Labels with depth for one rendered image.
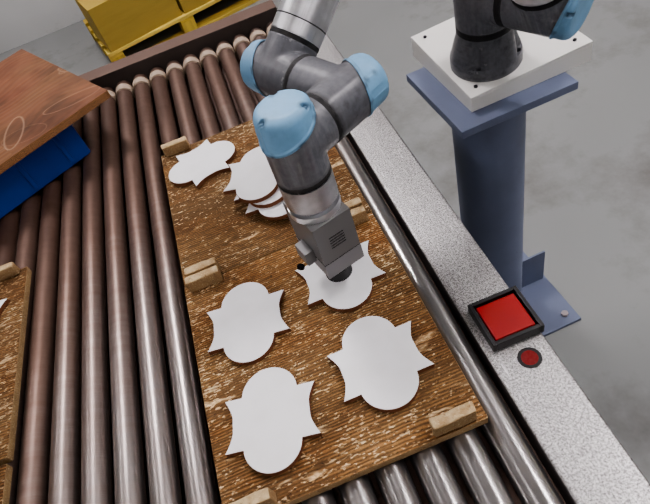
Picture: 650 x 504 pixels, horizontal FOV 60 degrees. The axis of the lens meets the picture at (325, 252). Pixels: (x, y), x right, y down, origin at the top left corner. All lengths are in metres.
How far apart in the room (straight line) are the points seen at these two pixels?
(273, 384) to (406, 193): 0.43
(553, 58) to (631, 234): 1.01
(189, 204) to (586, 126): 1.85
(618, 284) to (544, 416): 1.31
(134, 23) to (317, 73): 3.33
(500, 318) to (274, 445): 0.35
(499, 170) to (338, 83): 0.76
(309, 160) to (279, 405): 0.33
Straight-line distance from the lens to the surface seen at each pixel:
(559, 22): 1.11
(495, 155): 1.38
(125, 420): 0.93
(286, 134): 0.66
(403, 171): 1.07
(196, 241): 1.06
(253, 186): 1.05
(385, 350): 0.79
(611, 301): 2.01
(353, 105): 0.72
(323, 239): 0.77
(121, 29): 4.03
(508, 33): 1.26
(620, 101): 2.74
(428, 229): 0.96
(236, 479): 0.79
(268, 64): 0.82
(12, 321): 1.17
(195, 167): 1.21
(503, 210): 1.52
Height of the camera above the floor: 1.62
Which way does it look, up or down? 47 degrees down
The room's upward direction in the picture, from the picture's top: 21 degrees counter-clockwise
